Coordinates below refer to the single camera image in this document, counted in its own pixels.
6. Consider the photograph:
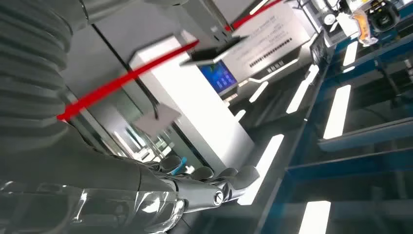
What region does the grey square plate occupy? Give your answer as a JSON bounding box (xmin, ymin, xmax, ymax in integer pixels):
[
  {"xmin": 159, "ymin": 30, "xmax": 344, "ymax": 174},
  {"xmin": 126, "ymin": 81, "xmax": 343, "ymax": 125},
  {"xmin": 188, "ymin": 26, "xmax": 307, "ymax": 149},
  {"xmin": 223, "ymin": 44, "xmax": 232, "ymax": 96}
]
[{"xmin": 133, "ymin": 103, "xmax": 182, "ymax": 138}]

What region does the red barrier belt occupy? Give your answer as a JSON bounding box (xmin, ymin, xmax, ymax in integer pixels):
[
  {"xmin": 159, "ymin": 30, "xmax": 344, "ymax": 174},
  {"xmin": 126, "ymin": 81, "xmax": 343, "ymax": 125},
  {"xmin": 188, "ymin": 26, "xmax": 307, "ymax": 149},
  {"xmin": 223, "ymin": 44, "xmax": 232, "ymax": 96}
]
[{"xmin": 56, "ymin": 0, "xmax": 284, "ymax": 123}]

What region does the white counter block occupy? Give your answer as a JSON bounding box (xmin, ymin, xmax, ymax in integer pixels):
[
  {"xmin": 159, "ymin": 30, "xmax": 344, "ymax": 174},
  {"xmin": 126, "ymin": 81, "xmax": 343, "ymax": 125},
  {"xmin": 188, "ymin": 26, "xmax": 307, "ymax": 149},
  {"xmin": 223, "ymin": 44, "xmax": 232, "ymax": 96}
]
[{"xmin": 129, "ymin": 34, "xmax": 256, "ymax": 176}]

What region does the white ceiling light strip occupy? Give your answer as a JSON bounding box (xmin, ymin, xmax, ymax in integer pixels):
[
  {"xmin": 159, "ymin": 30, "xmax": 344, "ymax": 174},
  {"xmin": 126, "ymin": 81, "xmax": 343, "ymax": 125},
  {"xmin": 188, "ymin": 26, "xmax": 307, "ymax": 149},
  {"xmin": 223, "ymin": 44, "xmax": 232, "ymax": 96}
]
[
  {"xmin": 285, "ymin": 64, "xmax": 320, "ymax": 114},
  {"xmin": 322, "ymin": 84, "xmax": 352, "ymax": 140},
  {"xmin": 237, "ymin": 134, "xmax": 285, "ymax": 206},
  {"xmin": 298, "ymin": 200, "xmax": 332, "ymax": 234}
]

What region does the blue display screen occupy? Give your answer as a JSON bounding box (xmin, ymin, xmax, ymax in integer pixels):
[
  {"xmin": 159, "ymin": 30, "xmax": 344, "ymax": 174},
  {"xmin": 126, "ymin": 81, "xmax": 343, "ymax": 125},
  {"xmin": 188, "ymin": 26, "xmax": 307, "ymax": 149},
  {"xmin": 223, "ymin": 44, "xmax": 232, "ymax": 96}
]
[{"xmin": 199, "ymin": 59, "xmax": 239, "ymax": 95}]

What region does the white text panel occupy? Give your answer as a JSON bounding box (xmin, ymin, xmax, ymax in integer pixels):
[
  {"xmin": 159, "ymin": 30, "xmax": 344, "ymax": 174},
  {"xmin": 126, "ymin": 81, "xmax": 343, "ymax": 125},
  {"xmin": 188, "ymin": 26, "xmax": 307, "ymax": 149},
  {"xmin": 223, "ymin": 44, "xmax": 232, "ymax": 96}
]
[{"xmin": 225, "ymin": 3, "xmax": 312, "ymax": 83}]

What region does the black yellow machine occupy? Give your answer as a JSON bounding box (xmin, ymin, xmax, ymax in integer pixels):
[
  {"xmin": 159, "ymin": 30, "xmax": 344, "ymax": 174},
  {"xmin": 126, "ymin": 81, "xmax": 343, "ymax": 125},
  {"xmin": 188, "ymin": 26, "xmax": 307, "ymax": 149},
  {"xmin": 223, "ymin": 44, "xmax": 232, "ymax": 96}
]
[{"xmin": 352, "ymin": 0, "xmax": 402, "ymax": 47}]

